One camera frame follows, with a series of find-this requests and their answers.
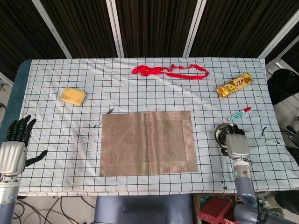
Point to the red box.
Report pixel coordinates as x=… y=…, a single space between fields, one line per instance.
x=215 y=207

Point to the grey-blue robot torso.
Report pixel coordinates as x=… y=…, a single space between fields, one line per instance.
x=140 y=210

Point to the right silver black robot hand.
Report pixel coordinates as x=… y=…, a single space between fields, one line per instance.
x=237 y=147

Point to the yellow sponge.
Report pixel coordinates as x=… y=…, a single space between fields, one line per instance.
x=73 y=96

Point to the black ballpoint pen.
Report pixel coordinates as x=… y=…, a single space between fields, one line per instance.
x=98 y=123

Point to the white partition post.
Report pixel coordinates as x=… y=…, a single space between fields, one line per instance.
x=193 y=28
x=50 y=25
x=115 y=28
x=278 y=35

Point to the black chair back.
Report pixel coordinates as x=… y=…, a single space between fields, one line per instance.
x=283 y=86

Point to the stainless steel bowl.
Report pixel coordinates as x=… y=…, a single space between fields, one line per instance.
x=220 y=135

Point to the white checkered tablecloth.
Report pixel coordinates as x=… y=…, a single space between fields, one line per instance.
x=70 y=172

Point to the black metal frame piece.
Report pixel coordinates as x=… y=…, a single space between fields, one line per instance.
x=292 y=133

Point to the green marker with red cap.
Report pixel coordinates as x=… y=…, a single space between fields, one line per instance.
x=238 y=114

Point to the green patterned cloth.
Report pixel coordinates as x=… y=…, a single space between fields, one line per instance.
x=273 y=211

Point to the brown woven placemat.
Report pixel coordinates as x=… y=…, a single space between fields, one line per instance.
x=147 y=144

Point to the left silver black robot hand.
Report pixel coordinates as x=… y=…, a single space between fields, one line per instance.
x=11 y=156

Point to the gold snack package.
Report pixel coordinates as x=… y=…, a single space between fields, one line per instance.
x=234 y=86

